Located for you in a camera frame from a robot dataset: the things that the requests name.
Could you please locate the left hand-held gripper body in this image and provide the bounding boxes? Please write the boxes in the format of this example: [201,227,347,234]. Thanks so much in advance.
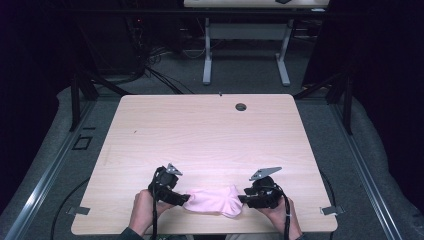
[147,162,184,202]

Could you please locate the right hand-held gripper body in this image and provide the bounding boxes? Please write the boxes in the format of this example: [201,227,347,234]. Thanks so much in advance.
[243,166,285,210]

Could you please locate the pink sock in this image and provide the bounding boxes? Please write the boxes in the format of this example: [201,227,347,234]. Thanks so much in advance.
[182,184,245,219]

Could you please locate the person's right hand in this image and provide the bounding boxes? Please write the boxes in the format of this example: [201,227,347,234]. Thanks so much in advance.
[257,196,303,240]

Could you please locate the person's left hand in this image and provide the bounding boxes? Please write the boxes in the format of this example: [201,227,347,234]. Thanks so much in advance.
[128,188,176,237]

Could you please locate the black metal stand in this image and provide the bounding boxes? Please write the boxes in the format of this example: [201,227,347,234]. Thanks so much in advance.
[68,68,135,133]
[292,68,355,136]

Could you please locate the white desk with metal legs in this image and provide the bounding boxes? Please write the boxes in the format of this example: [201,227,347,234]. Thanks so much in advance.
[182,0,331,87]

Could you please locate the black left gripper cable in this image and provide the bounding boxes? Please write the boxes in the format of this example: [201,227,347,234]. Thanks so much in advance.
[150,168,161,240]

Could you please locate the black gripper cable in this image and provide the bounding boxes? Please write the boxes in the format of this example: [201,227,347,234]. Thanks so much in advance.
[274,185,292,240]
[150,168,161,240]

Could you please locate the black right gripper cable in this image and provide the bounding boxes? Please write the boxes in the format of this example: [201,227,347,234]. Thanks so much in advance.
[274,185,292,240]

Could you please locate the grey metal table bracket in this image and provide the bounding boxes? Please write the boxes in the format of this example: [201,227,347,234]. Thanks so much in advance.
[319,205,345,216]
[65,206,91,216]

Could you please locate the black floor cable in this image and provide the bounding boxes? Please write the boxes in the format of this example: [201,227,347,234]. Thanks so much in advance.
[49,177,92,240]

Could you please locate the silver floor rail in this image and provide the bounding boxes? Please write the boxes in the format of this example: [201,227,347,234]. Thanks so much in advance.
[2,99,98,240]
[328,101,406,240]

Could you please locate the bundle of black floor cables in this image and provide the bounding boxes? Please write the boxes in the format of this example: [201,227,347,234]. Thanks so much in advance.
[124,16,196,95]

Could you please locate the black horizontal frame bar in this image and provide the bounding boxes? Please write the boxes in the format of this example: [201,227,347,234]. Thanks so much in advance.
[59,8,334,17]

